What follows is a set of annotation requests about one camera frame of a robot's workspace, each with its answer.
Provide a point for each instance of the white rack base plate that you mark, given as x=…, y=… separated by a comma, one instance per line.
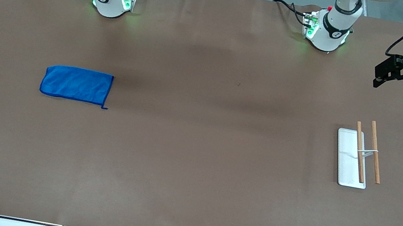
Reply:
x=345, y=161

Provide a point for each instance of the blue microfibre towel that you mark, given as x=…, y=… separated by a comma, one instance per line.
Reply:
x=77, y=85

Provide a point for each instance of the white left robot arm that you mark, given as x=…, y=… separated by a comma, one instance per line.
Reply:
x=329, y=36

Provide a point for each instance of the red connector cap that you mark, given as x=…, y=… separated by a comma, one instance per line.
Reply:
x=330, y=8

